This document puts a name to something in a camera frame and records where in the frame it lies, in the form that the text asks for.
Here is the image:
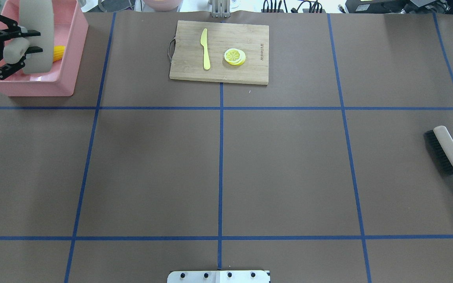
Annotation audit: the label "yellow plastic knife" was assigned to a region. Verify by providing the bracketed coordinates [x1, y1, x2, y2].
[200, 28, 211, 70]

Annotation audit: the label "yellow toy corn cob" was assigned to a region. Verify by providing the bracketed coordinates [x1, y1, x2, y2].
[52, 45, 65, 62]

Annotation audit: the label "beige plastic dustpan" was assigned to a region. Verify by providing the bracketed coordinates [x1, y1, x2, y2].
[3, 0, 54, 75]

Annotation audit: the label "yellow lemon slices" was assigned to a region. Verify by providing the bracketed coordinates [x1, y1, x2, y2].
[223, 48, 247, 66]

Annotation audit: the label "bamboo cutting board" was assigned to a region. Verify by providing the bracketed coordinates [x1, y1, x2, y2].
[169, 20, 269, 85]

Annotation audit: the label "pink plastic bin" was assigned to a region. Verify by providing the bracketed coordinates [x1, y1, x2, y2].
[0, 0, 88, 97]

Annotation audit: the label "beige hand brush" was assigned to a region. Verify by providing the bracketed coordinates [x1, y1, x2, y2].
[423, 125, 453, 175]

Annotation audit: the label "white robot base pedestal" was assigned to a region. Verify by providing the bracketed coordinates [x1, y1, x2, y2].
[167, 270, 271, 283]

